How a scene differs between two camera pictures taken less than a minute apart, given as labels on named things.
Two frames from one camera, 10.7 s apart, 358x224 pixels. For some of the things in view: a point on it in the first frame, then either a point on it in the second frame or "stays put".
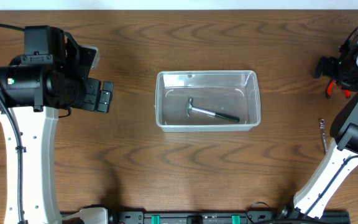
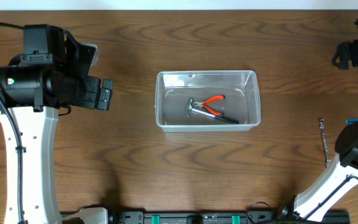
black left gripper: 91,94 stays put
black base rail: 224,217 stays put
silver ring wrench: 323,135 stays put
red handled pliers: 347,92 → 202,104
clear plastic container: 210,101 stays put
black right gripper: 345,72 → 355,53
